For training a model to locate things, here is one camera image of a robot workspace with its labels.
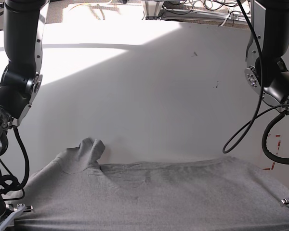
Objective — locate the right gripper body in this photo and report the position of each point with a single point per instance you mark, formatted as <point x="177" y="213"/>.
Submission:
<point x="11" y="213"/>

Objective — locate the grey T-shirt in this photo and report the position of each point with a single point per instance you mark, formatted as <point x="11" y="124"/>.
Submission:
<point x="76" y="193"/>

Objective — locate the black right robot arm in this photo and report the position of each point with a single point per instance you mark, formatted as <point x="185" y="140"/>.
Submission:
<point x="23" y="27"/>

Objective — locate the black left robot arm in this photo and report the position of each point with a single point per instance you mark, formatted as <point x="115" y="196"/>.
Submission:
<point x="266" y="71"/>

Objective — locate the red tape rectangle marking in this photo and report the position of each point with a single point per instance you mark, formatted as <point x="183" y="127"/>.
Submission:
<point x="273" y="145"/>

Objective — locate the aluminium frame post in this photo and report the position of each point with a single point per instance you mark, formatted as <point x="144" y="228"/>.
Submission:
<point x="152" y="8"/>

